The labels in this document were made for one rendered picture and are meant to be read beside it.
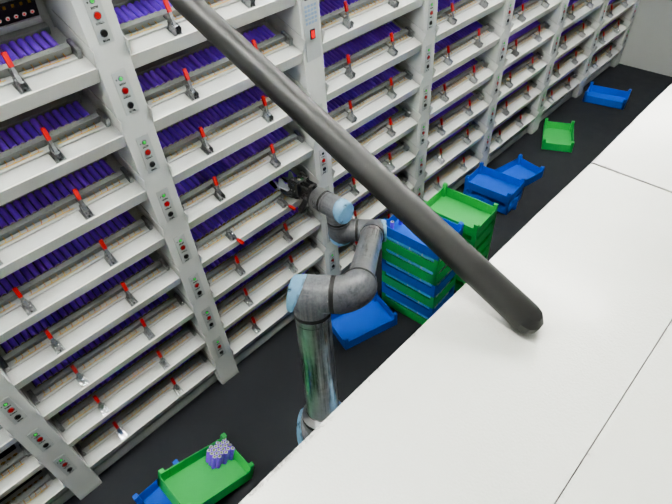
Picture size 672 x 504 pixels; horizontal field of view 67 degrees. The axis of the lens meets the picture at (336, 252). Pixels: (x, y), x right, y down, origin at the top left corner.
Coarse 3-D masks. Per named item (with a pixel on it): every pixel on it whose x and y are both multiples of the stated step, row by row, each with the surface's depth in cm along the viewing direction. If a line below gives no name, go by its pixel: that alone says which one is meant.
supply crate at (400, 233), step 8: (392, 216) 234; (456, 224) 227; (392, 232) 228; (400, 232) 233; (408, 232) 233; (400, 240) 228; (408, 240) 224; (416, 240) 221; (416, 248) 223; (424, 248) 220; (432, 256) 219
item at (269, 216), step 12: (300, 168) 221; (312, 180) 219; (276, 204) 211; (264, 216) 207; (276, 216) 210; (240, 228) 202; (252, 228) 203; (216, 240) 197; (228, 240) 198; (204, 252) 193; (216, 252) 194; (204, 264) 193
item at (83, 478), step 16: (0, 384) 153; (0, 400) 156; (16, 400) 160; (0, 416) 158; (32, 416) 167; (16, 432) 165; (48, 432) 175; (32, 448) 173; (64, 448) 184; (48, 464) 182; (80, 464) 193; (64, 480) 191; (80, 480) 197; (96, 480) 204; (80, 496) 201
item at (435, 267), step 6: (384, 246) 238; (390, 246) 235; (396, 246) 232; (396, 252) 235; (402, 252) 232; (408, 252) 229; (408, 258) 231; (414, 258) 228; (420, 258) 226; (420, 264) 228; (426, 264) 225; (432, 264) 222; (438, 264) 221; (444, 264) 227; (432, 270) 225; (438, 270) 224
